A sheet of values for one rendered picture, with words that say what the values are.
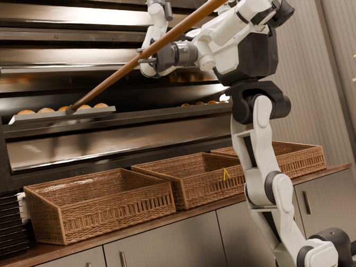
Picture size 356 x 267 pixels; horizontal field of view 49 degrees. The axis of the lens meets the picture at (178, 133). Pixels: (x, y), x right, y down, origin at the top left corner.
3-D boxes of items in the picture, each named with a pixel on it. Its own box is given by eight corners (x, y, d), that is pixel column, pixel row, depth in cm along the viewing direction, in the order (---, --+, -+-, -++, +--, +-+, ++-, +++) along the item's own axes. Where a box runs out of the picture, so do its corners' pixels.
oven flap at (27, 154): (12, 175, 193) (3, 140, 200) (260, 132, 295) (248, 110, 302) (14, 171, 189) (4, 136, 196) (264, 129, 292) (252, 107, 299)
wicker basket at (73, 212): (30, 242, 189) (20, 186, 192) (130, 214, 223) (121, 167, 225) (63, 247, 150) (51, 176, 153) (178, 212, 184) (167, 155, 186)
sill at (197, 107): (1, 134, 200) (0, 127, 200) (248, 106, 303) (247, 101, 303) (3, 132, 195) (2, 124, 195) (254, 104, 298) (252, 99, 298)
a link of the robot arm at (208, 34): (194, 63, 145) (218, 39, 137) (186, 44, 148) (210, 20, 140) (205, 66, 149) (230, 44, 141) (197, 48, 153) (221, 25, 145)
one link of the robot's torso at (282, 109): (274, 120, 187) (266, 85, 188) (295, 114, 176) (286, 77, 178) (232, 127, 171) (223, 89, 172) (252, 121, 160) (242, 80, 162)
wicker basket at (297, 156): (216, 190, 260) (207, 150, 262) (273, 175, 292) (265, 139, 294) (270, 185, 220) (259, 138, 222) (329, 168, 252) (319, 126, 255)
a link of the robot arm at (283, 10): (273, 24, 150) (276, 24, 163) (291, 6, 147) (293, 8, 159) (252, 2, 151) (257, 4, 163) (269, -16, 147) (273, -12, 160)
